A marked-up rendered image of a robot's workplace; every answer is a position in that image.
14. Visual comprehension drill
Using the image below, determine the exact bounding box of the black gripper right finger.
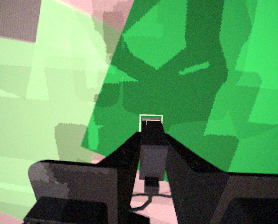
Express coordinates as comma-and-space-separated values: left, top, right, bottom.
165, 134, 278, 224

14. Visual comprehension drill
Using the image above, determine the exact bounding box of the black square panel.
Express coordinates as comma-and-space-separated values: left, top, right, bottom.
126, 211, 150, 224

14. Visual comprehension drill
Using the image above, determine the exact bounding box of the green circuit board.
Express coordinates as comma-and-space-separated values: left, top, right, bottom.
81, 0, 278, 174

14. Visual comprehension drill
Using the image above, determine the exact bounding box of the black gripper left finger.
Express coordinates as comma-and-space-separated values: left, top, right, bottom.
28, 132, 141, 224

